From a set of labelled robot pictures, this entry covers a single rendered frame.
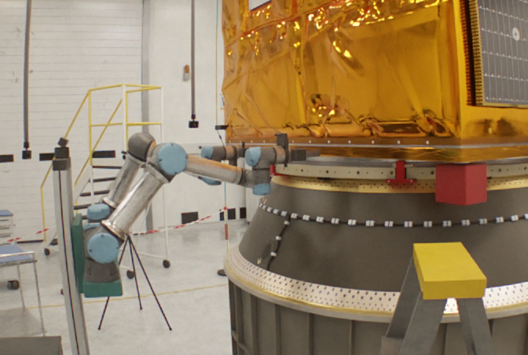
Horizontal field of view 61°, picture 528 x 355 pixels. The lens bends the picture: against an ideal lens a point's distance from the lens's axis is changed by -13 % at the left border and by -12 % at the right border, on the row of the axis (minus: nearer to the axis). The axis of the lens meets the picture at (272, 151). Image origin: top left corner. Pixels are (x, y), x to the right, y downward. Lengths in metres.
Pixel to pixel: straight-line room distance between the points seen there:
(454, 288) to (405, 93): 0.87
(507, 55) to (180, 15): 8.90
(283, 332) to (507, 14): 1.63
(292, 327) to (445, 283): 1.16
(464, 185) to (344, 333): 0.78
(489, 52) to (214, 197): 8.96
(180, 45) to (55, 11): 2.67
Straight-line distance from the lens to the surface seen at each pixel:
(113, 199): 2.59
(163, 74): 10.00
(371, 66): 1.98
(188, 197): 10.15
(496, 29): 1.86
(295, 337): 2.23
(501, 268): 2.10
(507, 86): 1.87
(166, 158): 1.84
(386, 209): 2.09
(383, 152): 2.00
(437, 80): 1.73
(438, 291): 1.18
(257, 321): 2.43
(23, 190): 9.42
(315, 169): 2.25
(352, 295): 2.03
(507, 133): 1.94
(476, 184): 1.80
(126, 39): 9.82
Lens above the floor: 1.86
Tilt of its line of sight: 2 degrees down
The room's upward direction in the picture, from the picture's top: 1 degrees counter-clockwise
